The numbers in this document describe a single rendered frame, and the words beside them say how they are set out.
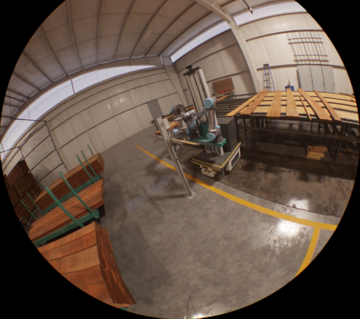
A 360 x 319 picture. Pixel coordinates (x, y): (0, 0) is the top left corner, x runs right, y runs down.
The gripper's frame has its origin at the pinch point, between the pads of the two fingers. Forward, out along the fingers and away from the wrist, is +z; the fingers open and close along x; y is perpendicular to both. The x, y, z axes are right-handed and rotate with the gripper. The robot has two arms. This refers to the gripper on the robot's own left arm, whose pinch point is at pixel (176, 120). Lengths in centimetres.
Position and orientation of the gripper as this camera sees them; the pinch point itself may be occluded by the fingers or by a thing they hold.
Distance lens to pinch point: 139.0
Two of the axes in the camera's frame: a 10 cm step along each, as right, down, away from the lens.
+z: -7.4, 4.6, -4.9
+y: -1.3, -8.1, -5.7
